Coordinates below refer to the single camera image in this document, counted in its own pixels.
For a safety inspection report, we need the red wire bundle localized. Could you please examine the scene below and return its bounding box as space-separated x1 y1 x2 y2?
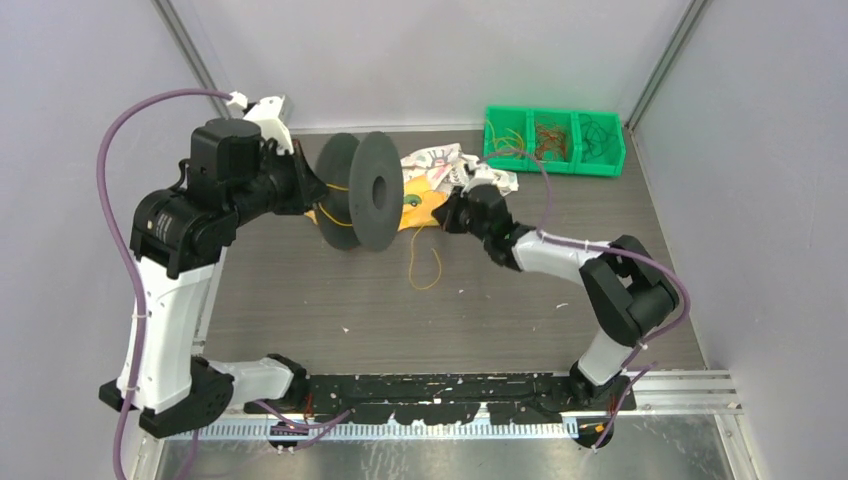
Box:
533 115 570 162

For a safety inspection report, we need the yellow snack bag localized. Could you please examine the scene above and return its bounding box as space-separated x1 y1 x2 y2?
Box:
304 173 452 232

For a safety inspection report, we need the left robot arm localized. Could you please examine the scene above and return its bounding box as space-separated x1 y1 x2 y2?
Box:
99 119 327 439

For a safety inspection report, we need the dark green wire bundle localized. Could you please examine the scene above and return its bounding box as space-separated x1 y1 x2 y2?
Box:
577 113 619 160

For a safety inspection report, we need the green three-compartment bin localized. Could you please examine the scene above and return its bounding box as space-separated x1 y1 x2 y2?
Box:
483 106 626 177

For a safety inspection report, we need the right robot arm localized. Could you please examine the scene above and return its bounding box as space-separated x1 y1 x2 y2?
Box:
433 185 681 411

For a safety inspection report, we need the slotted aluminium rail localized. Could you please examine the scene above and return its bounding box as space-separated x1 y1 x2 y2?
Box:
199 417 579 442

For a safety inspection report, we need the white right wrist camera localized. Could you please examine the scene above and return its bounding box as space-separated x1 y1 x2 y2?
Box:
462 161 497 194

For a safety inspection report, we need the yellow wire bundle in bin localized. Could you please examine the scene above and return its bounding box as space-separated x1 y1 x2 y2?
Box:
486 119 528 160

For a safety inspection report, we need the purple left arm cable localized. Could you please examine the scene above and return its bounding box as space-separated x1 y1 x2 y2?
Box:
95 87 356 480

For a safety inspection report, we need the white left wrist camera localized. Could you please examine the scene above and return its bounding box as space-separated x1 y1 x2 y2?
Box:
225 91 294 154

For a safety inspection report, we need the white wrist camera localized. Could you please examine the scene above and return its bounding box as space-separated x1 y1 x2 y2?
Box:
462 161 497 194
225 91 294 154

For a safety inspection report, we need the black cable spool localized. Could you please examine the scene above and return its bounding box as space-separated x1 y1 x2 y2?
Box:
314 131 404 252

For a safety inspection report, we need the white patterned cloth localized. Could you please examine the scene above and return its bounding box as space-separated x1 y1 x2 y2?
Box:
400 143 479 195

